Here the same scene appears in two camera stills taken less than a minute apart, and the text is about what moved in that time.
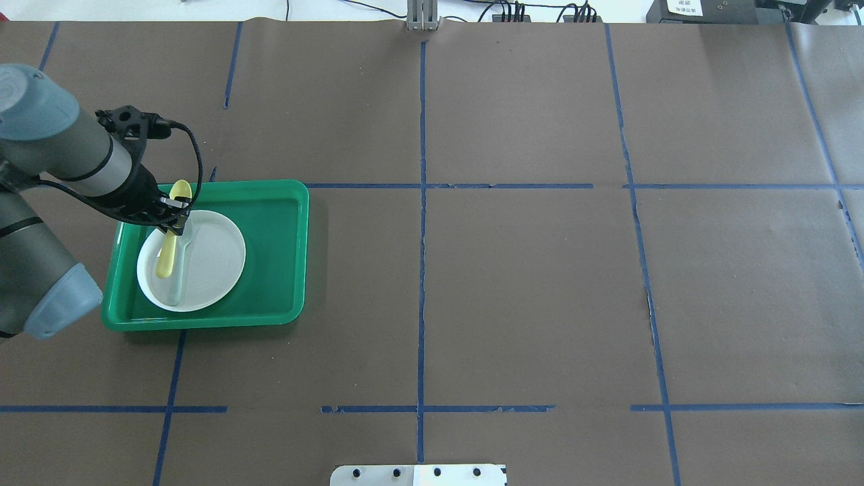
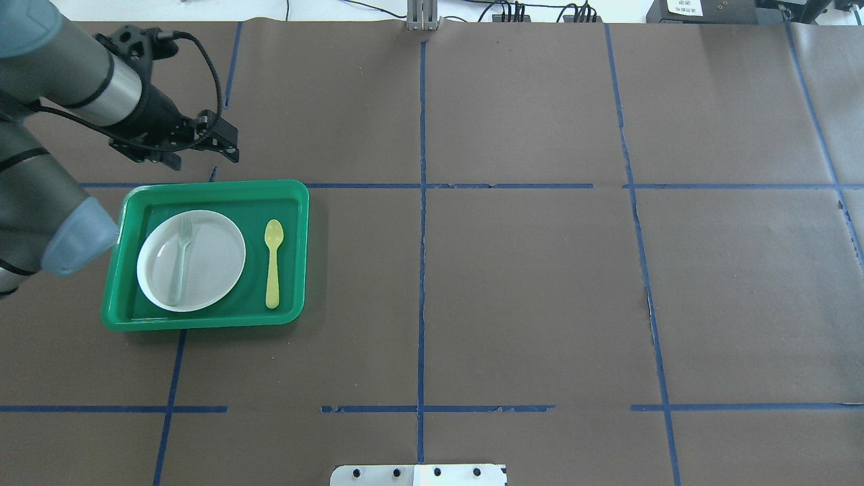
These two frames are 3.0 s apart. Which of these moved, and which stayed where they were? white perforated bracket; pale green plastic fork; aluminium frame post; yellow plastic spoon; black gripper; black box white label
Moved: yellow plastic spoon; black gripper
Stayed: black box white label; aluminium frame post; white perforated bracket; pale green plastic fork
